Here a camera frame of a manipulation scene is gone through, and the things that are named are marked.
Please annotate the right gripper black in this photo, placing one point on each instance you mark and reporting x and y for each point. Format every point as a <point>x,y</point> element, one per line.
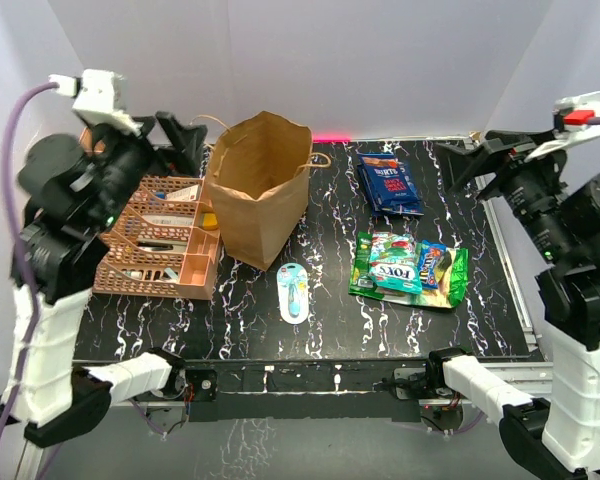
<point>459,164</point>

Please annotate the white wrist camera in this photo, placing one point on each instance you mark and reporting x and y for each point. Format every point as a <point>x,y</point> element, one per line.
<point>576,121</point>
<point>99,97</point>

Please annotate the blue burts chips packet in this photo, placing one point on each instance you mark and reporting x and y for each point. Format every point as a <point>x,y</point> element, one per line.
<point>388,185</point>

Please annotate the blue m&m candy packet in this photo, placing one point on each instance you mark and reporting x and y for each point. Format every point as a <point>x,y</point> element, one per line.
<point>430,255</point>

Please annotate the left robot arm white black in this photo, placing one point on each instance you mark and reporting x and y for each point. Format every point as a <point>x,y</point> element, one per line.
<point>76,195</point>

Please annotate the orange plastic file organizer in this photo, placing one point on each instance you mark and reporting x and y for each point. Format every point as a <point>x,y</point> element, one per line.
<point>159,246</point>

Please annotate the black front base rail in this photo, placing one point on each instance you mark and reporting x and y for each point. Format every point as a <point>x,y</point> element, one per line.
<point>307,389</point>

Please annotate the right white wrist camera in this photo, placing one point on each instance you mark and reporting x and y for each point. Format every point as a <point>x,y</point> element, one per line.
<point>576,121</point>

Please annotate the green snack packet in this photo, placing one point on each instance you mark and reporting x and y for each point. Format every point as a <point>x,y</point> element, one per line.
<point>449,293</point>

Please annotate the teal foxs candy bag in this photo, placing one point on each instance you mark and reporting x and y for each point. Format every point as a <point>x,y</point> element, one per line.
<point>393,263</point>

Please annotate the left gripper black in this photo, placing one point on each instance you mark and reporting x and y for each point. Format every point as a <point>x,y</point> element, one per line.
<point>185,137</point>

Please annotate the brown paper bag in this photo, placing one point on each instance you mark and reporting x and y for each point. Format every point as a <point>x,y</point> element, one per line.
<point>258,179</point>

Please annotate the pink tape strip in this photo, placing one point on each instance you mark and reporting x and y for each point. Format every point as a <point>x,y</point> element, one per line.
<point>331,138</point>

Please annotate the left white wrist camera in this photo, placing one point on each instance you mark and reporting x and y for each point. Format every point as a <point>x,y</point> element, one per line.
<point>99,97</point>

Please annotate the teal pen blister pack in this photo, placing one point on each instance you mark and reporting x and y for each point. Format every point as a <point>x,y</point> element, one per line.
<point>292,288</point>

